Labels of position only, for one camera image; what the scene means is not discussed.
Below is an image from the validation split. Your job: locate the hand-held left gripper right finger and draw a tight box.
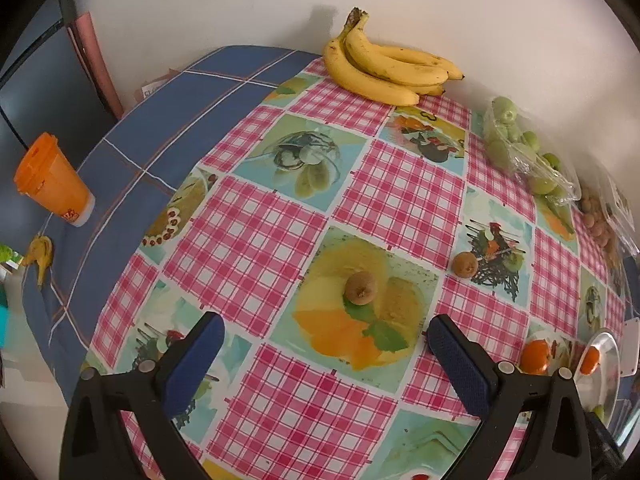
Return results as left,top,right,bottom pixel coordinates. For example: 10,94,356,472
426,314,594,480

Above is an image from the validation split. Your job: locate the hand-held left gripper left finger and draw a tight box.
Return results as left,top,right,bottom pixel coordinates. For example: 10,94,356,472
59,311,226,480

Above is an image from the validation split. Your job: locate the round metal plate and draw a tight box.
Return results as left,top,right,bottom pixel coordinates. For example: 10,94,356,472
572,329,622,426

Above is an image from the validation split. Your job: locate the bag of green apples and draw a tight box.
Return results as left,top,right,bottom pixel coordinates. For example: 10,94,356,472
482,96,583,207

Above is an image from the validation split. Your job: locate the brown kiwi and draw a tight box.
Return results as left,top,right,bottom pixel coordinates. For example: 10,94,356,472
452,252,477,277
344,271,378,306

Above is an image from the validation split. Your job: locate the white plastic device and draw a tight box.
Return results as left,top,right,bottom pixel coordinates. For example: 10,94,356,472
620,317,640,376

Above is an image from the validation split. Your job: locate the checkered picture-print tablecloth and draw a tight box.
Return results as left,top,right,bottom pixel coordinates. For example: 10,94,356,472
82,55,631,480

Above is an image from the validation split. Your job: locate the small yellow banana toy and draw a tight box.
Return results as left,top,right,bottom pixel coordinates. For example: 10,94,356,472
21,235,54,287

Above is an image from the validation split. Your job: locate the pack of brown kiwis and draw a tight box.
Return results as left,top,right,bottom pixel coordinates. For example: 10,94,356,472
577,170,640,281

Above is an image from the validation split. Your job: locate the orange plastic cup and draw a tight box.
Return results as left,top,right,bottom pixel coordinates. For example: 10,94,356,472
13,132,96,228

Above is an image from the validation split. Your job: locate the bunch of yellow bananas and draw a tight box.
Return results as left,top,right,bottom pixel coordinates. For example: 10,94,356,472
322,7,466,107

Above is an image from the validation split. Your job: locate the dark grey cabinet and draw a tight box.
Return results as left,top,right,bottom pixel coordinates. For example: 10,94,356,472
0,0,118,171

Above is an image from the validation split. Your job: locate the pink rolled mat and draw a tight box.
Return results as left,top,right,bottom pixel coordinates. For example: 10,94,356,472
67,12,126,118

